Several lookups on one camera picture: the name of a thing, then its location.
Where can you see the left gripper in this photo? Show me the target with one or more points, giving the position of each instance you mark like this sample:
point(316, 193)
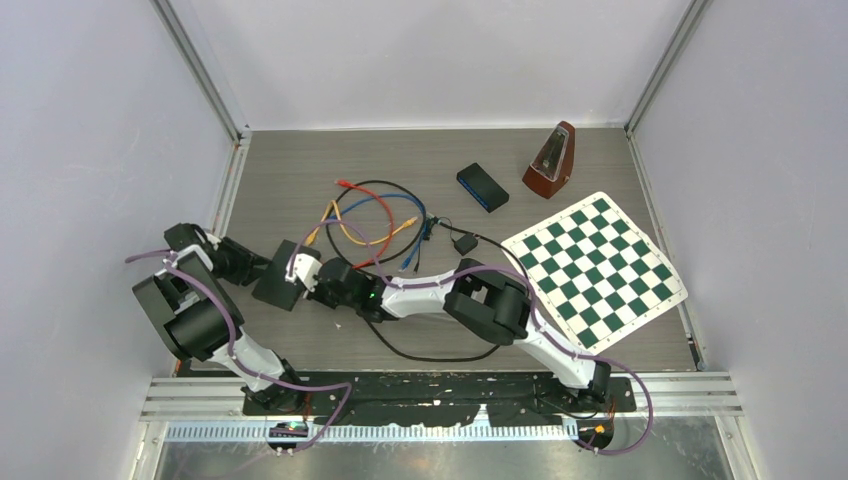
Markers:
point(247, 274)

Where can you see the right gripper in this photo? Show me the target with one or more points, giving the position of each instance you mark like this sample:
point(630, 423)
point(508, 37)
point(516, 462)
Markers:
point(316, 296)

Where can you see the dark grey network switch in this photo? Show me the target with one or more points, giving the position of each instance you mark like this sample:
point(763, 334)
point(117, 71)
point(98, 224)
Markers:
point(273, 288)

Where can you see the black power adapter with cord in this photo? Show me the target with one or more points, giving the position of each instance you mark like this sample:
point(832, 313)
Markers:
point(462, 245)

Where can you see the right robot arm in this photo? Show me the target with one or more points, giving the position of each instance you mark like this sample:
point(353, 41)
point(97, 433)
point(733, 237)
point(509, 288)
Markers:
point(493, 303)

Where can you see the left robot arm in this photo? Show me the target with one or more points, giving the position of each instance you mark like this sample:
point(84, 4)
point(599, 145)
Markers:
point(197, 320)

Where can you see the brown metronome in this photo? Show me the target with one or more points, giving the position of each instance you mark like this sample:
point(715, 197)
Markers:
point(553, 165)

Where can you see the green white chessboard mat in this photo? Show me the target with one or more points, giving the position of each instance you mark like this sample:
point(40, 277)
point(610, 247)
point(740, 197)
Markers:
point(598, 275)

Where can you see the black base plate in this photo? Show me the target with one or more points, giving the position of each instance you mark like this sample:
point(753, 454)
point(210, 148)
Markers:
point(438, 399)

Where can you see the small black blue switch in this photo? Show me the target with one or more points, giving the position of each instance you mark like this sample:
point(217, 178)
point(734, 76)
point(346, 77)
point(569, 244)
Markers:
point(482, 187)

